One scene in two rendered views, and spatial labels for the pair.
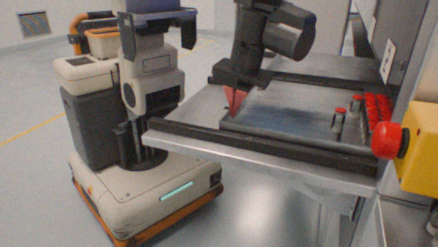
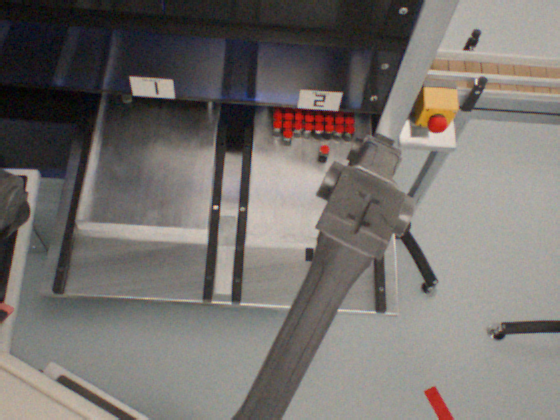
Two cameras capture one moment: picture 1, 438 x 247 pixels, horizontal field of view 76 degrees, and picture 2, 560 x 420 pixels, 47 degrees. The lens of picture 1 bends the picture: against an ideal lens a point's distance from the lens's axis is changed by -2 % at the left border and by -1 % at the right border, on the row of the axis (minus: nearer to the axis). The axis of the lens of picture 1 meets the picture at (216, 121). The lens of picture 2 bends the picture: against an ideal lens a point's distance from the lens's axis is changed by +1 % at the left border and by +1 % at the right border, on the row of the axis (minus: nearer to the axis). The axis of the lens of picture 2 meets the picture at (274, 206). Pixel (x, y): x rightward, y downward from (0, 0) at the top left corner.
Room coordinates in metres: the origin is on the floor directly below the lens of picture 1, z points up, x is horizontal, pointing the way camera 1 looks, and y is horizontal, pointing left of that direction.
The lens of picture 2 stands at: (0.90, 0.39, 2.09)
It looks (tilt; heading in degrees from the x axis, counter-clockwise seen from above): 63 degrees down; 243
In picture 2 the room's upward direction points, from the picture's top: 9 degrees clockwise
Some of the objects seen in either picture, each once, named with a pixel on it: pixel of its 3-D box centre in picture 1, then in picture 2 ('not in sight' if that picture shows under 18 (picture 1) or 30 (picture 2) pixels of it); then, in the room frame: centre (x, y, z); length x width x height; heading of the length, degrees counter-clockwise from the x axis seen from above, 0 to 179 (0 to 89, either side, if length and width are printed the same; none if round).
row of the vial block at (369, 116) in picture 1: (369, 119); (312, 132); (0.48, -0.29, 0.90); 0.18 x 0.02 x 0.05; 158
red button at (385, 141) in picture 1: (392, 141); (437, 122); (0.25, -0.18, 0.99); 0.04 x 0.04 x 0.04; 68
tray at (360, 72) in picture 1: (328, 69); (153, 157); (0.83, -0.34, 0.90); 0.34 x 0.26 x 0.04; 68
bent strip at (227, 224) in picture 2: not in sight; (225, 254); (0.75, -0.07, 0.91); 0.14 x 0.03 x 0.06; 68
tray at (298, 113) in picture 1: (321, 116); (311, 168); (0.51, -0.21, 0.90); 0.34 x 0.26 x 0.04; 68
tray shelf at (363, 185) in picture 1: (296, 94); (230, 197); (0.69, -0.21, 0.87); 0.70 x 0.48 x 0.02; 158
